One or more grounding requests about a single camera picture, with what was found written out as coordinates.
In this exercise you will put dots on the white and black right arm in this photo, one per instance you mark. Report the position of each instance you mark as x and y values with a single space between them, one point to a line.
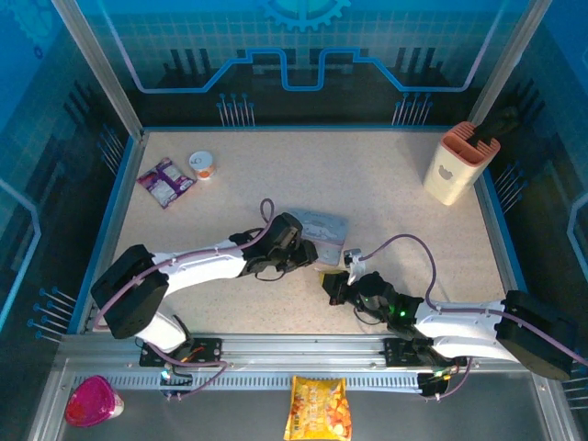
464 321

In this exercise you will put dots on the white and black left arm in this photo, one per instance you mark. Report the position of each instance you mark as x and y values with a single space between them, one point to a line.
193 266

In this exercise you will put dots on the yellow chip bag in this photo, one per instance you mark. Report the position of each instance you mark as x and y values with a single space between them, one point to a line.
318 409

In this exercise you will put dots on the purple snack packet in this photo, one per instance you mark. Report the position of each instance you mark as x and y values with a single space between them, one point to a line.
166 182

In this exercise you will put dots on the beige knife block orange top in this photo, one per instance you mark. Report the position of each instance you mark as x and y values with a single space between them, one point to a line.
452 170

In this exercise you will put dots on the pink plastic bowl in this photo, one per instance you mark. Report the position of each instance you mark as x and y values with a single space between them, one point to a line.
89 402

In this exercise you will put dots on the aluminium front rail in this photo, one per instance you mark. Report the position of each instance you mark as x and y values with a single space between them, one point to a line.
298 349

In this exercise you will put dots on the aluminium frame post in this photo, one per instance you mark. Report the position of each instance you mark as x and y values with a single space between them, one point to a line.
98 69
510 55

